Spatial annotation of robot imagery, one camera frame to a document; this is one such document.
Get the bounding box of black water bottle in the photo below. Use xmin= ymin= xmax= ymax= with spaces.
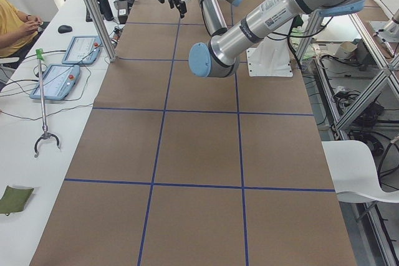
xmin=97 ymin=0 xmax=113 ymax=21

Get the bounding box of upper blue teach pendant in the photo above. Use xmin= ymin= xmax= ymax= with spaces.
xmin=62 ymin=36 xmax=102 ymax=65

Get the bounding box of blue teach pendant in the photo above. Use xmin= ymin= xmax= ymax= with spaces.
xmin=62 ymin=36 xmax=102 ymax=65
xmin=42 ymin=64 xmax=80 ymax=101

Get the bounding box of black computer mouse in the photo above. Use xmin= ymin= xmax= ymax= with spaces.
xmin=57 ymin=25 xmax=72 ymax=34

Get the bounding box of lower blue teach pendant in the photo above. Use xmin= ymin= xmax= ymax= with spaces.
xmin=42 ymin=64 xmax=80 ymax=101

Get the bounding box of person in yellow shirt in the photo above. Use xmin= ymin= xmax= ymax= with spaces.
xmin=1 ymin=0 xmax=43 ymax=58

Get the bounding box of white chair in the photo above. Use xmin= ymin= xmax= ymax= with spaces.
xmin=322 ymin=140 xmax=398 ymax=204

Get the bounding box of green cloth pouch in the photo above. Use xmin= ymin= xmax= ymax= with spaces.
xmin=1 ymin=186 xmax=34 ymax=216

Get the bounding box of aluminium frame post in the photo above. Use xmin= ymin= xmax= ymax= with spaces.
xmin=84 ymin=0 xmax=117 ymax=62

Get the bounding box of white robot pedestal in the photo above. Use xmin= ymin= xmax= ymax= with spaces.
xmin=246 ymin=0 xmax=293 ymax=77

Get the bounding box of green handled reacher grabber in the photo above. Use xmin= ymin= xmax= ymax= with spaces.
xmin=34 ymin=49 xmax=60 ymax=158

